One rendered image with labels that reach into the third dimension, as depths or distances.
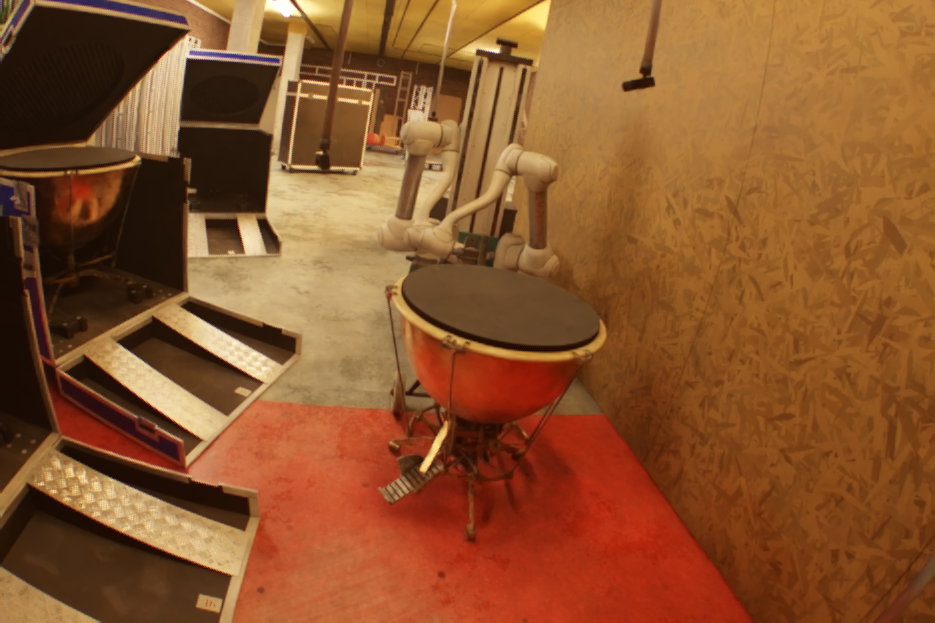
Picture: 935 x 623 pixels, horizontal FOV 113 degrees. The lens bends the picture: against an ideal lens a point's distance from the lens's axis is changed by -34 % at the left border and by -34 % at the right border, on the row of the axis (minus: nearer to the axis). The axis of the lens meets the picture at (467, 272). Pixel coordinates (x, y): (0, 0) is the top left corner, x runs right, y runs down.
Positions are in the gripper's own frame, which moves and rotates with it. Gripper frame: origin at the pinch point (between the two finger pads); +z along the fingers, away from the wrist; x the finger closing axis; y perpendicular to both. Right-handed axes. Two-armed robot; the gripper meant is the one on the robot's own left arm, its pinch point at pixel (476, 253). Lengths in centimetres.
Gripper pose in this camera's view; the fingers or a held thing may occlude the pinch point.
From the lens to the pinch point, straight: 207.4
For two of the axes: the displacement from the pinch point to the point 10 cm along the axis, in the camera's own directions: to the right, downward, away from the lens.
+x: -9.7, -1.3, -1.8
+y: -1.2, 9.9, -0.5
